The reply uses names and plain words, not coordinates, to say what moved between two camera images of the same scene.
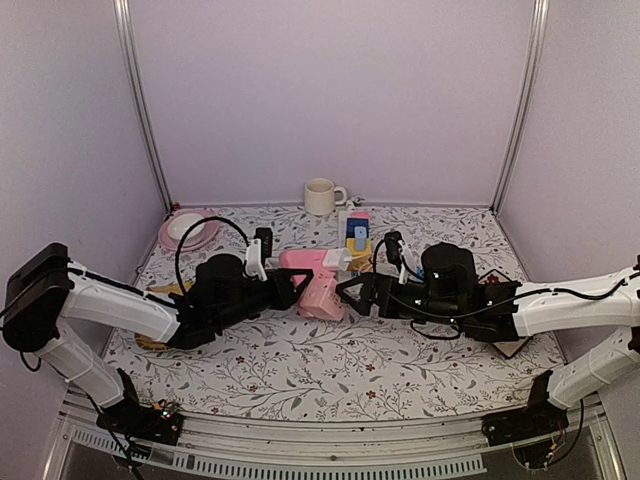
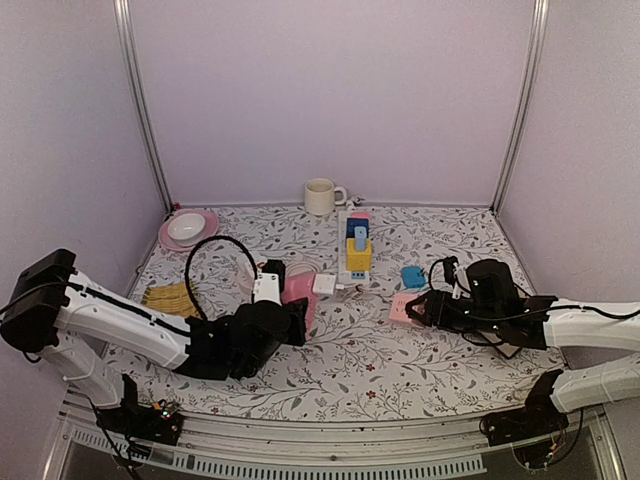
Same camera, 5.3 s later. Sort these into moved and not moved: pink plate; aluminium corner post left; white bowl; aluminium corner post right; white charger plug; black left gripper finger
Moved: white charger plug; black left gripper finger
Not moved: aluminium corner post left; pink plate; aluminium corner post right; white bowl
